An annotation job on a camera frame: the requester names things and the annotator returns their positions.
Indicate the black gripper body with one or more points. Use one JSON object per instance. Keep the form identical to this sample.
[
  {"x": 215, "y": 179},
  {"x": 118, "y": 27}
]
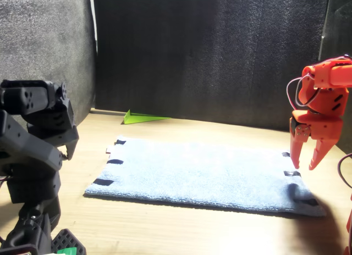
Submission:
[{"x": 60, "y": 137}]

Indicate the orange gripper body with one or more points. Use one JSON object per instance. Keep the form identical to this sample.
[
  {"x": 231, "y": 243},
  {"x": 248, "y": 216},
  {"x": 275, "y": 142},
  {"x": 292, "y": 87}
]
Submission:
[{"x": 324, "y": 126}]

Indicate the light blue towel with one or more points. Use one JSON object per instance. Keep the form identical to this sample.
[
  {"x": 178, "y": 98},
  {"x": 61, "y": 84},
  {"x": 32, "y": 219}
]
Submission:
[{"x": 192, "y": 178}]

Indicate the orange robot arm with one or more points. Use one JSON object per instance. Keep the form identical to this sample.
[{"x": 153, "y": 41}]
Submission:
[{"x": 324, "y": 73}]

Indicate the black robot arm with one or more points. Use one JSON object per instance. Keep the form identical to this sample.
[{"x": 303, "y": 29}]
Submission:
[{"x": 27, "y": 150}]

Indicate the green clamp at black arm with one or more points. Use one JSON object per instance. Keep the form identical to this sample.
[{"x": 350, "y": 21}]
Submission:
[{"x": 67, "y": 251}]

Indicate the grey foam panel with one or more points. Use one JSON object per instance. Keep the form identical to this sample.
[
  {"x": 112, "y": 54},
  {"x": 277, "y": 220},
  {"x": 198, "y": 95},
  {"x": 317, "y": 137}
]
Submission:
[{"x": 41, "y": 46}]

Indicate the narrow black foam panel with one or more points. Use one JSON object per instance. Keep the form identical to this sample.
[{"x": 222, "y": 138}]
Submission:
[{"x": 336, "y": 32}]

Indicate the wide black foam panel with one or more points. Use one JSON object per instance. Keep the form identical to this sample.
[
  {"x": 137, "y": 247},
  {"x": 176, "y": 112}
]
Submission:
[{"x": 206, "y": 60}]

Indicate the green plastic wedge bracket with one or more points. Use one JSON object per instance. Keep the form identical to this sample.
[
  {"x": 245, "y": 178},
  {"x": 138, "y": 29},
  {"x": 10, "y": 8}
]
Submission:
[{"x": 134, "y": 119}]

